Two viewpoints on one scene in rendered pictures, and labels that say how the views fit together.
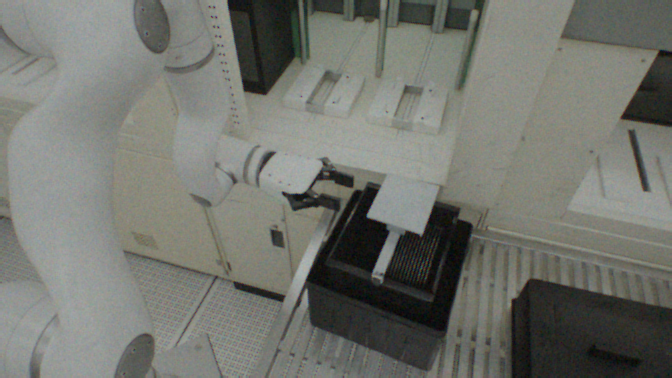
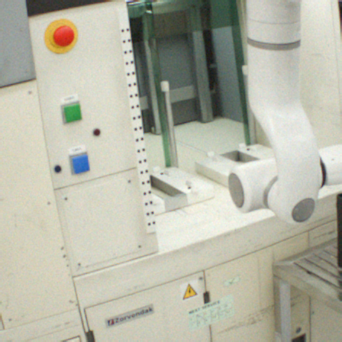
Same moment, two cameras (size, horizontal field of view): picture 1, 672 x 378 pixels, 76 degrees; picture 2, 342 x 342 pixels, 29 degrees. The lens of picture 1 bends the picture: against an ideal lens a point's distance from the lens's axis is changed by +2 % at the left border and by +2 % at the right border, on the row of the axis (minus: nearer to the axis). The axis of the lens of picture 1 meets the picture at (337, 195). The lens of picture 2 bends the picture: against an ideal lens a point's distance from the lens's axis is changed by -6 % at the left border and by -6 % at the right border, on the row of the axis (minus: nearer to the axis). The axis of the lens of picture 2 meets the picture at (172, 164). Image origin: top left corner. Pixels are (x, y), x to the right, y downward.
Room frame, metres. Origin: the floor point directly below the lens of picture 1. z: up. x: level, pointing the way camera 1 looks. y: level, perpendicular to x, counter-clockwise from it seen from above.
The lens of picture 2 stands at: (-0.06, 1.10, 1.47)
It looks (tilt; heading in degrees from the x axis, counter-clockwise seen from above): 18 degrees down; 318
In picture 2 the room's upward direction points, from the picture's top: 7 degrees counter-clockwise
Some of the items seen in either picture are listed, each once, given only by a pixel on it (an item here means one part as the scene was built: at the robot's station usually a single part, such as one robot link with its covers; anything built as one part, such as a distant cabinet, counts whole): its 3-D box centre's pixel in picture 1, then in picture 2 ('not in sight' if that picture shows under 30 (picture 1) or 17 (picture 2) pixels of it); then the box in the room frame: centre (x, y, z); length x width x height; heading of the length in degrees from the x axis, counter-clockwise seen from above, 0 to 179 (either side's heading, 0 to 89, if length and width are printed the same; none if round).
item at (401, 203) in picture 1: (393, 252); not in sight; (0.52, -0.11, 0.93); 0.24 x 0.20 x 0.32; 157
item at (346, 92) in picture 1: (325, 89); (156, 189); (1.18, 0.04, 0.89); 0.22 x 0.21 x 0.04; 163
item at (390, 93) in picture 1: (408, 103); (247, 163); (1.10, -0.22, 0.89); 0.22 x 0.21 x 0.04; 163
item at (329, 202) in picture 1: (321, 204); not in sight; (0.53, 0.03, 1.06); 0.07 x 0.03 x 0.03; 67
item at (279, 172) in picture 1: (289, 175); (333, 164); (0.61, 0.10, 1.06); 0.11 x 0.10 x 0.07; 67
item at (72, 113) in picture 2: not in sight; (72, 112); (0.98, 0.40, 1.20); 0.03 x 0.02 x 0.03; 73
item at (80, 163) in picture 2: not in sight; (79, 163); (0.98, 0.40, 1.10); 0.03 x 0.02 x 0.03; 73
